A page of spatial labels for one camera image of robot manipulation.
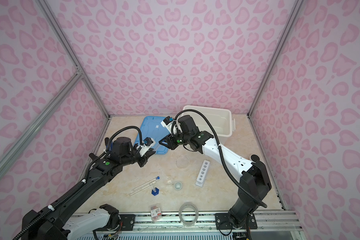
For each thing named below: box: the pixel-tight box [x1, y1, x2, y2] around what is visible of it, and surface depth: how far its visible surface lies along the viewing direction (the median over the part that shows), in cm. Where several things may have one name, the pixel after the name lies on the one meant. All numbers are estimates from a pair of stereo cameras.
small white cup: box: [173, 181, 183, 190], surface depth 84 cm
